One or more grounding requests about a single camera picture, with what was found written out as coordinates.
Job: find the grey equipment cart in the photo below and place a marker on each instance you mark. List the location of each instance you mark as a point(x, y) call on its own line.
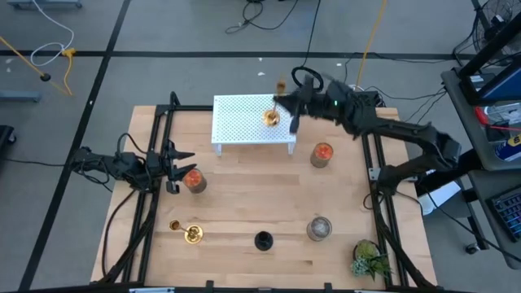
point(468, 122)

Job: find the white perforated metal shelf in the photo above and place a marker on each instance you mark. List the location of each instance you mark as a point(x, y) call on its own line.
point(240, 122)

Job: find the backlit computer keyboard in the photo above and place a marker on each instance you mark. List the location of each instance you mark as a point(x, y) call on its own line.
point(509, 211)

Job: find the tall gold candlestick holder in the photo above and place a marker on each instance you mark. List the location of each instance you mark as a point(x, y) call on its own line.
point(193, 234)
point(270, 119)

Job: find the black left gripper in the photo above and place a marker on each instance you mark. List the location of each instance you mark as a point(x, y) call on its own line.
point(158, 169)

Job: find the blue and yellow spray can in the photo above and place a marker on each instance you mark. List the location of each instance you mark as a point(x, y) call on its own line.
point(509, 148)

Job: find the small potted green plant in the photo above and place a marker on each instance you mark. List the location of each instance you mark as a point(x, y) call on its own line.
point(368, 256)

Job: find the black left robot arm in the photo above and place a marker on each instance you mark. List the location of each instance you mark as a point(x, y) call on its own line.
point(106, 164)

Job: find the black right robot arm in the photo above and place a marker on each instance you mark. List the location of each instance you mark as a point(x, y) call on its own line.
point(399, 130)

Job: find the grey side desk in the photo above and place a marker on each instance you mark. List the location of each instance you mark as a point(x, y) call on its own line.
point(488, 183)

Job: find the black aluminium table frame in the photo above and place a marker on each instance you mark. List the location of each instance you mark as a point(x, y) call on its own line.
point(148, 228)

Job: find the black candlestick holder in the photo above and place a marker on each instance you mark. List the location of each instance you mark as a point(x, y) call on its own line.
point(264, 241)

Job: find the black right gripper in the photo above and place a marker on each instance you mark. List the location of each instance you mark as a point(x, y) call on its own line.
point(310, 103)

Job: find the black floor fan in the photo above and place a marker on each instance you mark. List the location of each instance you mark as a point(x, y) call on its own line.
point(494, 16)

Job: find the orange candle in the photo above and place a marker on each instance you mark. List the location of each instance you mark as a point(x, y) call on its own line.
point(322, 152)
point(194, 179)

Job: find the white paper sheet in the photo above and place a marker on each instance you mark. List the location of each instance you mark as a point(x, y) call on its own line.
point(437, 197)

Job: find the white candle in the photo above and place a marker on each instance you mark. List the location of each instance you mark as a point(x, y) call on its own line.
point(319, 228)

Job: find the blue laptop screen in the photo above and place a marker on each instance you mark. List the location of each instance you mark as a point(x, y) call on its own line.
point(504, 87)

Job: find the thin yellow pole black foot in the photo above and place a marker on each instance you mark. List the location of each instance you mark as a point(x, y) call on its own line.
point(24, 61)

